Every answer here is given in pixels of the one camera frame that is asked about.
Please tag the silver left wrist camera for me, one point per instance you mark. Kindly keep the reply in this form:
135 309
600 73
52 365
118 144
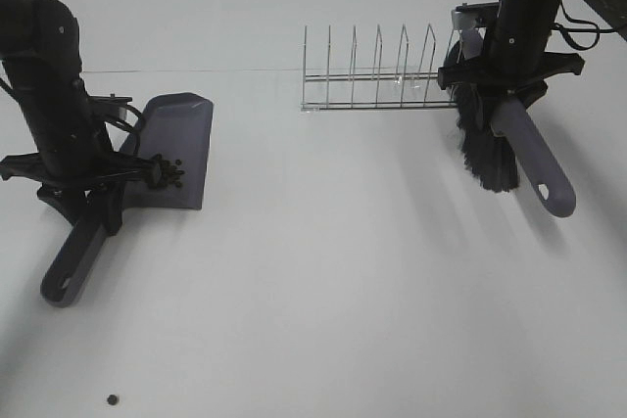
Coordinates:
112 105

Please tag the metal wire rack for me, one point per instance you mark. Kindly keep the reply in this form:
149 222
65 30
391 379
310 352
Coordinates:
350 78

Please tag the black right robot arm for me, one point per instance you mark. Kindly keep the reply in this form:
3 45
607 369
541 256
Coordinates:
492 79

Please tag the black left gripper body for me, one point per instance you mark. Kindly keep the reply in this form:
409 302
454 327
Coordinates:
73 148

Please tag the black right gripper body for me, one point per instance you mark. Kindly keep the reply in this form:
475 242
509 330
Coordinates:
517 42

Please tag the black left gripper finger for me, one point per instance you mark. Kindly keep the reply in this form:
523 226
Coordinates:
124 167
71 197

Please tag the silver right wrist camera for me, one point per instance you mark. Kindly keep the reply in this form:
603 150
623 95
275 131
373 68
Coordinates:
473 16

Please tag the grey plastic dustpan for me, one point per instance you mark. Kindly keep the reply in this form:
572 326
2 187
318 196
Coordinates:
177 138

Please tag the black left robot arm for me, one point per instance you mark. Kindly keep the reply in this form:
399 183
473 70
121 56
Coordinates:
40 40

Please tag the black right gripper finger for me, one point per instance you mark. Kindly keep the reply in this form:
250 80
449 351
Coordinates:
458 74
532 86

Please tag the grey brush black bristles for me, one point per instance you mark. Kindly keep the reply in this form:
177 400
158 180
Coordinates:
500 140

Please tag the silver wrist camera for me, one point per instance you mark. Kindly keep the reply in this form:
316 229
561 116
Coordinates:
473 16
112 105

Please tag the pile of coffee beans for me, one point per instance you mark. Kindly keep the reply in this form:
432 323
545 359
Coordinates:
171 173

